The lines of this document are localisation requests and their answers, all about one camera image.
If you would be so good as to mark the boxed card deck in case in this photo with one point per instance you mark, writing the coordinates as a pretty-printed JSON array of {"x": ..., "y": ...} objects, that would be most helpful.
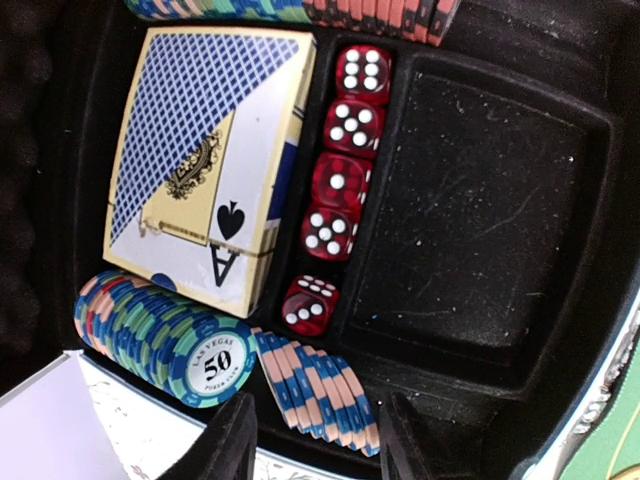
[{"x": 205, "y": 155}]

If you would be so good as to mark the blue poker chips pile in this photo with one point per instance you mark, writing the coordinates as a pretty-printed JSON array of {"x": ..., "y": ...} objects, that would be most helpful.
[{"x": 317, "y": 393}]

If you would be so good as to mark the red dice in case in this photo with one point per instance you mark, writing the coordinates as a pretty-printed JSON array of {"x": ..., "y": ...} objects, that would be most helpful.
[{"x": 353, "y": 127}]

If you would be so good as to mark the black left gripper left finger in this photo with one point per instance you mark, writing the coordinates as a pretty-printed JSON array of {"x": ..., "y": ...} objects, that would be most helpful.
[{"x": 226, "y": 449}]

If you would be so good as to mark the poker chip row lower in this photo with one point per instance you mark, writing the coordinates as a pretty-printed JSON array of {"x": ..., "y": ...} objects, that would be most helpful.
[{"x": 187, "y": 350}]

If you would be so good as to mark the poker chip row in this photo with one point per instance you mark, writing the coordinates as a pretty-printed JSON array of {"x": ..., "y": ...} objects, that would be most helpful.
[
  {"x": 187, "y": 350},
  {"x": 424, "y": 21}
]

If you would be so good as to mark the aluminium poker chip case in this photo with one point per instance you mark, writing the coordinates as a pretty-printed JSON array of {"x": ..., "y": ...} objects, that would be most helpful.
[{"x": 498, "y": 256}]

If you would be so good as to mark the round green poker mat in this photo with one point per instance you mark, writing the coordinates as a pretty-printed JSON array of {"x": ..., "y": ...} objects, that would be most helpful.
[{"x": 612, "y": 450}]

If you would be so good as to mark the floral white tablecloth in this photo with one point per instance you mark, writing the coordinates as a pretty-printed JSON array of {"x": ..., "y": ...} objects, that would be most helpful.
[{"x": 65, "y": 417}]

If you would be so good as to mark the poker chip row upper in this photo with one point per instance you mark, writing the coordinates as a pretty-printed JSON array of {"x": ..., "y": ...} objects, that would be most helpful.
[{"x": 424, "y": 21}]

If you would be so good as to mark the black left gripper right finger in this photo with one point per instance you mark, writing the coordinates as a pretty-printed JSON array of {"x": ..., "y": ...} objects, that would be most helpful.
[{"x": 414, "y": 446}]

